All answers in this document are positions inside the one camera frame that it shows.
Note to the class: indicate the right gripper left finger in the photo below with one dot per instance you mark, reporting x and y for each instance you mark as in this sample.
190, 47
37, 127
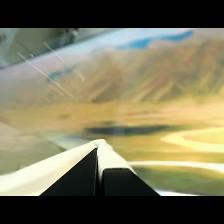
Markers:
81, 180

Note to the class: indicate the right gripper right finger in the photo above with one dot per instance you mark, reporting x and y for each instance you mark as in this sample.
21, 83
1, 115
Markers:
125, 183

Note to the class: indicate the cream garment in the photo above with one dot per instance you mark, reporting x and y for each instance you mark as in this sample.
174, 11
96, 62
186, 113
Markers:
50, 170

